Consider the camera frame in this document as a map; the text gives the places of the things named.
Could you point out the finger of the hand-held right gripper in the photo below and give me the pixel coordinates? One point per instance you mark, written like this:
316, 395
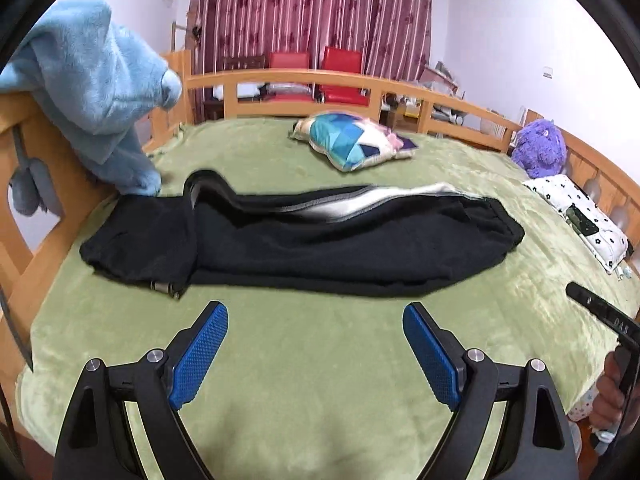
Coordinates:
605, 316

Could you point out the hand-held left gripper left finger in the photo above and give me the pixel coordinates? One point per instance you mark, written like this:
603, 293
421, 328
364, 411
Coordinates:
200, 355

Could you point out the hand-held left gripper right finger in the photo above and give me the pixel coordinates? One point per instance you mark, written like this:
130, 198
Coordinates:
430, 355

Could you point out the black pants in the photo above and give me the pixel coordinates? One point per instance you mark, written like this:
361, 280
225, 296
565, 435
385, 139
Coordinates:
300, 250

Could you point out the person's right hand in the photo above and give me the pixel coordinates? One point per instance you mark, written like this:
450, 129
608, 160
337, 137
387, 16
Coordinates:
606, 395

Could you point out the patterned bed sheet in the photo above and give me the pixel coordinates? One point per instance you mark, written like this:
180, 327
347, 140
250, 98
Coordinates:
582, 407

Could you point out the dark phone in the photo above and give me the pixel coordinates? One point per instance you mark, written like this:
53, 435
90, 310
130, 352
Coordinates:
582, 220

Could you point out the green fleece blanket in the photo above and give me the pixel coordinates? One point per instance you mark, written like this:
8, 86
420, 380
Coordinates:
310, 350

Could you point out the white dotted pillow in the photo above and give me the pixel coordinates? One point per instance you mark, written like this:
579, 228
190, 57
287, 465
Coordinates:
555, 192

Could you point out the purple plush toy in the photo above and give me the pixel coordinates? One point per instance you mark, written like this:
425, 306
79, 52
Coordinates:
540, 150

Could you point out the geometric patterned pillow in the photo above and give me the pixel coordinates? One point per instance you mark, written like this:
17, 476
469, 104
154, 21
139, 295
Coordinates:
345, 140

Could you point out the red chair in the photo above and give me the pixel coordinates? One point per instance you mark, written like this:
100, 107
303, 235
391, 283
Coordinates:
341, 67
290, 62

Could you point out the light blue plush blanket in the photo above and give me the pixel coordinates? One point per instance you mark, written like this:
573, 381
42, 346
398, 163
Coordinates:
90, 70

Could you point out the red patterned curtain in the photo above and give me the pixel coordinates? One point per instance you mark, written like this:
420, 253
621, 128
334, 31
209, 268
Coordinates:
310, 5

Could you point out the white wall socket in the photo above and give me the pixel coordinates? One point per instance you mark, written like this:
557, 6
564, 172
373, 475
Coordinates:
547, 72

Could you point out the wooden bed frame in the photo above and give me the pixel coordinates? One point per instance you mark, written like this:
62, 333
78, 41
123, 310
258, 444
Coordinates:
280, 76

